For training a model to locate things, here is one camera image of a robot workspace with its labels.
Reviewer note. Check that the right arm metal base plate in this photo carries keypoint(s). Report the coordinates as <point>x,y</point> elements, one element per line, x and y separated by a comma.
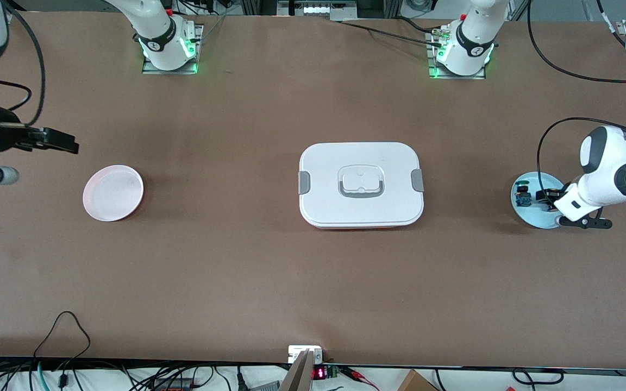
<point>152,69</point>

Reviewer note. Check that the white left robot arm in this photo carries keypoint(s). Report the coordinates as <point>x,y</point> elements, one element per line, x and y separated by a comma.
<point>617,174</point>

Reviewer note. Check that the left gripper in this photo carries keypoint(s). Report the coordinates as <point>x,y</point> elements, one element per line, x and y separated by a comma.
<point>551,195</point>

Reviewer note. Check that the white bracket block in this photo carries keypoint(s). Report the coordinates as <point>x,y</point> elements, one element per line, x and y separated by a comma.
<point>298,351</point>

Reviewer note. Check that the green push-button switch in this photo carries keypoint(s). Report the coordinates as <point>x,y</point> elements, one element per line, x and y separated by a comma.
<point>521,196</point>

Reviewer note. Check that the red digit display module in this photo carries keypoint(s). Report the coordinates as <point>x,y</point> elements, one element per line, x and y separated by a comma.
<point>319,373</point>

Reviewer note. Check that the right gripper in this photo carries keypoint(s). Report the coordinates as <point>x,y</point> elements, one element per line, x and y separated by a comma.
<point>4,132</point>

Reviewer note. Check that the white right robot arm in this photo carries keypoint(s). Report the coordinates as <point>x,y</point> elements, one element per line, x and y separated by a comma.
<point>161,38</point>

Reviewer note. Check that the light blue round plate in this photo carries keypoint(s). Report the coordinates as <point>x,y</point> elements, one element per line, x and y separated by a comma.
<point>530,217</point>

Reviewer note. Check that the white lunch box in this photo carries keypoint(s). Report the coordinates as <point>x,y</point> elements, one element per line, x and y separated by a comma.
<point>362,206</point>

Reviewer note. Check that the aluminium bar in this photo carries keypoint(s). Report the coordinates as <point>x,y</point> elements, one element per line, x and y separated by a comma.
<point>299,374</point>

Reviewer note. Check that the pink round plate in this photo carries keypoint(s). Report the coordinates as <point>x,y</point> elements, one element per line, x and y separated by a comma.
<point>112,195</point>

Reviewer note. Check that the red clip leads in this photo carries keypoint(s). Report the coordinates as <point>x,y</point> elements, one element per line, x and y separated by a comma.
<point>356,374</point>

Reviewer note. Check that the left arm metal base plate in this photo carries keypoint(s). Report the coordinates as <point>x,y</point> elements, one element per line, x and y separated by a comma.
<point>438,75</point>

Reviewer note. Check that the brown cardboard piece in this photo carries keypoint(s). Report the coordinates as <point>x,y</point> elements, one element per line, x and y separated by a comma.
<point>413,383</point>

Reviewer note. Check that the metal equipment rack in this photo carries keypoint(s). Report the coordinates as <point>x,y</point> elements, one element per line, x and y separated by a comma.
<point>318,8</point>

